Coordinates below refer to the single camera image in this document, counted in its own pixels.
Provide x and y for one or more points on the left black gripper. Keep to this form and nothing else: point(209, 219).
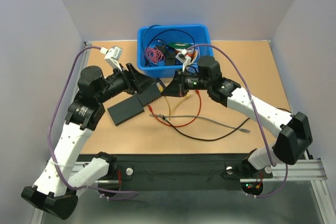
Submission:
point(135, 82)

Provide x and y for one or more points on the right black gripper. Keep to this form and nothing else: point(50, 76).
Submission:
point(176, 87)

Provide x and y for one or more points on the large black network switch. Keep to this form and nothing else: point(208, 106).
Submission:
point(125, 110)

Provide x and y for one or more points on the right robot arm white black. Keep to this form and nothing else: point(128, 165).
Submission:
point(292, 131)

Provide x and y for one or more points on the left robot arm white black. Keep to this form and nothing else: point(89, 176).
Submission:
point(57, 190)

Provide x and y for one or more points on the black adapter in bin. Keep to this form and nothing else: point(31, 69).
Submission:
point(169, 55)

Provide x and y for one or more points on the blue plastic bin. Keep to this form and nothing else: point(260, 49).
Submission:
point(176, 37)

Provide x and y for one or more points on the small black network switch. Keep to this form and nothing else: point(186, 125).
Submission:
point(152, 93)

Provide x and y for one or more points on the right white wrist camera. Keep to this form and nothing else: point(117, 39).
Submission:
point(184, 58)

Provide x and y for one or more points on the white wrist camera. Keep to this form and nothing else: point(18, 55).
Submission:
point(112, 56)
point(184, 58)

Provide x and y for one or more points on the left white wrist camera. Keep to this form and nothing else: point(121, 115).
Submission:
point(112, 56)

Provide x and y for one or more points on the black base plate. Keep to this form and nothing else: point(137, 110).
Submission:
point(170, 172)

